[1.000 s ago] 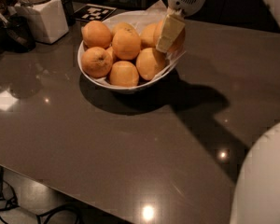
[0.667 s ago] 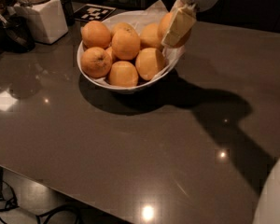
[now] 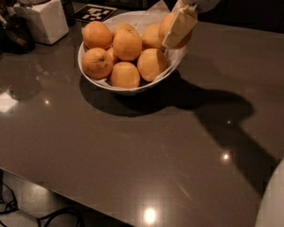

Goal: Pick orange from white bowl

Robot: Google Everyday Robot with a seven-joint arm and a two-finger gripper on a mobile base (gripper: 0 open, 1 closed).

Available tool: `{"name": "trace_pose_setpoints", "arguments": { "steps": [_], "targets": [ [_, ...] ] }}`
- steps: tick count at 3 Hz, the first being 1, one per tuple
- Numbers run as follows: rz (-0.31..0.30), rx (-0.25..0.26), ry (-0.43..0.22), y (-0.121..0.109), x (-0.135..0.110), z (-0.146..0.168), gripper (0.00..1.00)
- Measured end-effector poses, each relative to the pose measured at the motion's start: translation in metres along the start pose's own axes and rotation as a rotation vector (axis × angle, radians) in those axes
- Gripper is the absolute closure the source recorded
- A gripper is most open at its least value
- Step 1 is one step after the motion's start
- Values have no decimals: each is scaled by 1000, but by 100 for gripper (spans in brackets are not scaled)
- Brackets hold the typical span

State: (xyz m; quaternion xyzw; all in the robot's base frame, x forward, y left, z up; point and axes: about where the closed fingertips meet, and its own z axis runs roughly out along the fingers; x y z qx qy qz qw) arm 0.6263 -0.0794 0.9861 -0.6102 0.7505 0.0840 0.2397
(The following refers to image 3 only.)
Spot small hidden orange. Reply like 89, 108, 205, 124
107, 47, 118, 64

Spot black floor cables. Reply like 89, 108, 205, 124
0, 167, 86, 227

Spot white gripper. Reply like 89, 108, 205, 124
162, 0, 221, 49

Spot black white marker card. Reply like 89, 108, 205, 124
74, 4, 117, 23

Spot dark round pot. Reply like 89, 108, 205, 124
0, 14, 35, 55

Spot white square jar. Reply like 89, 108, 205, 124
13, 0, 69, 45

